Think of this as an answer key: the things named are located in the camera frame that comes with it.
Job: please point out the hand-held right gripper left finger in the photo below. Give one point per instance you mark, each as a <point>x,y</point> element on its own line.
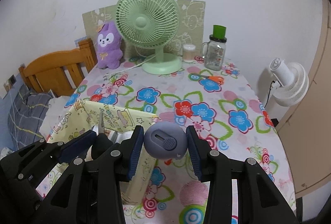
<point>135,151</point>

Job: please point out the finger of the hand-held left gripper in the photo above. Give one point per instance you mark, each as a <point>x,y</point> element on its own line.
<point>51,172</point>
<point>75,146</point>

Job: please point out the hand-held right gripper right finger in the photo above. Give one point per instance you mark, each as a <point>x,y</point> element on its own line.
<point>194,154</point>

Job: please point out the white charger cube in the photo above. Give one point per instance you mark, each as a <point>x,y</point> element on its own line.
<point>122,136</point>

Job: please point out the blue-grey round cutter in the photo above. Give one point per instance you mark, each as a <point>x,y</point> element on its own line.
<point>165,141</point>

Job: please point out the yellow printed storage box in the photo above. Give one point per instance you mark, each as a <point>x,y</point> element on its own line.
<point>116,115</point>

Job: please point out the white patterned cloth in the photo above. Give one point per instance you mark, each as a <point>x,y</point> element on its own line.
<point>5,153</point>

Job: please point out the floral tablecloth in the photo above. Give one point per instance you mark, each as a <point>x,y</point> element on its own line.
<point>206,94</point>

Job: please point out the plaid blanket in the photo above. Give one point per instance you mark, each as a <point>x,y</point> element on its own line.
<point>25,110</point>

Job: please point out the wooden headboard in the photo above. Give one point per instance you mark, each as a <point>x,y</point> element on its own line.
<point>51,69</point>

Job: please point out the purple plush toy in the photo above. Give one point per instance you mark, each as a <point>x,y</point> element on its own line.
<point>108,53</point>

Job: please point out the cotton swab jar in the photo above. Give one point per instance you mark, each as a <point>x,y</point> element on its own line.
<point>188,54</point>

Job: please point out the glass mug jar green lid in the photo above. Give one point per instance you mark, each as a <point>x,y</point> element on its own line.
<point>216,56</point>

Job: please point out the white standing fan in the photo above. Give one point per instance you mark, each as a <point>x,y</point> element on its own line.
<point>292,84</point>

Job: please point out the beige door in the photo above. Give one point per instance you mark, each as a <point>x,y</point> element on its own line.
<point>315,110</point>

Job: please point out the green desk fan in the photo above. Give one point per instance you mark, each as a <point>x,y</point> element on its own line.
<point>142,22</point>

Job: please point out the beige printed board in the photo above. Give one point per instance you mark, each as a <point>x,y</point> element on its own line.
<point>191,17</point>

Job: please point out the wall socket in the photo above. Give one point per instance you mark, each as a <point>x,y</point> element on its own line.
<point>11,79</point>

